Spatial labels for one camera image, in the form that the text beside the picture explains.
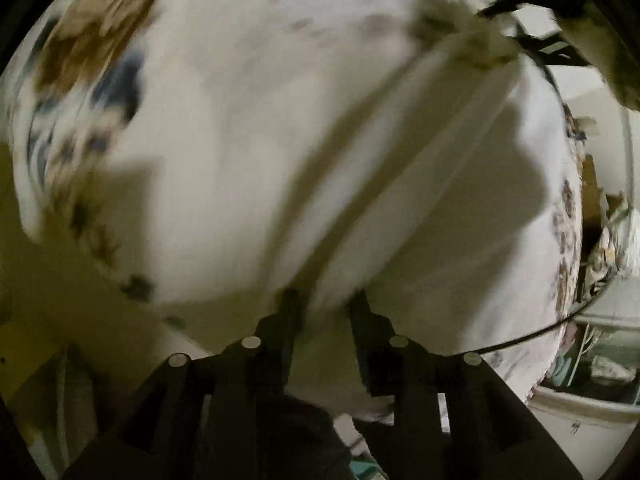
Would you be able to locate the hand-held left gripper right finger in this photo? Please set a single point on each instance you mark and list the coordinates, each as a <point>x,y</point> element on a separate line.
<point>361,325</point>

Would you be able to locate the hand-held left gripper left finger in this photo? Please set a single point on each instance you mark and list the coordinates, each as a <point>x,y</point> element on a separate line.
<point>286,321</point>

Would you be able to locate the white small garment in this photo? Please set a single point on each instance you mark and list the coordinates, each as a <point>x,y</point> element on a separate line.
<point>310,170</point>

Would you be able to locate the brown wooden furniture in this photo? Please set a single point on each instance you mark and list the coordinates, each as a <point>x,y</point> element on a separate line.
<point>592,192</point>

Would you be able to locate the crumpled floral cloth pile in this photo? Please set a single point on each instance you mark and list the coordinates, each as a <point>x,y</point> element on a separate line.
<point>612,247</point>

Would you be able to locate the white plastic bin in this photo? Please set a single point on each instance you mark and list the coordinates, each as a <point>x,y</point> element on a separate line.
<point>585,412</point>

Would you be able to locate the floral printed bed sheet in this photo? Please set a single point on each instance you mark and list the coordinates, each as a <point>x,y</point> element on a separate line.
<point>95,45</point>

